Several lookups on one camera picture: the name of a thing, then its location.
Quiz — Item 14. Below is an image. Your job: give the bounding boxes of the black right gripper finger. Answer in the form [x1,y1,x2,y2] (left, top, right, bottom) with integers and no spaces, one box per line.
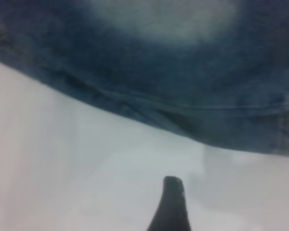
[145,175,192,231]

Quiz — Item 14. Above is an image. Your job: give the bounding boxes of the blue denim shorts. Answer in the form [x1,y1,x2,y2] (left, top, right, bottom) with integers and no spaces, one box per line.
[0,0,289,159]

